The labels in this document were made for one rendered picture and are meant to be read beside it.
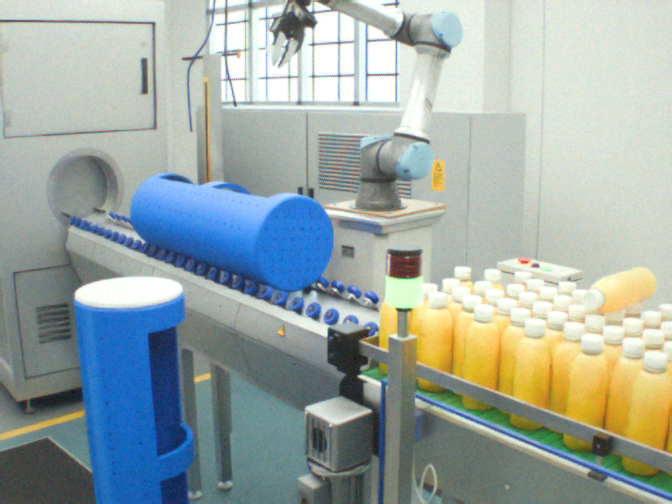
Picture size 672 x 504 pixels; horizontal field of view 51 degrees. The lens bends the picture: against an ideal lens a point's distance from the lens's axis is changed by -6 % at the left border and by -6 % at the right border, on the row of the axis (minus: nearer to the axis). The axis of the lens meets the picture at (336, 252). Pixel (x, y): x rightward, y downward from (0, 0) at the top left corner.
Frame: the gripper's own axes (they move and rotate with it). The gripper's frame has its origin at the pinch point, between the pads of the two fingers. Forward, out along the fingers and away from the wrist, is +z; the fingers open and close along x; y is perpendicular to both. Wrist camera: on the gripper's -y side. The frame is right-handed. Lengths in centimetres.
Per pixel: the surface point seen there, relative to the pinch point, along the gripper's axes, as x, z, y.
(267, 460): -101, 132, 78
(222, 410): -63, 111, 66
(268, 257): -22, 49, 7
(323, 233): -38, 37, 8
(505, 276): -55, 34, -49
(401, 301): 5, 48, -78
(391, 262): 8, 43, -76
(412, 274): 6, 44, -79
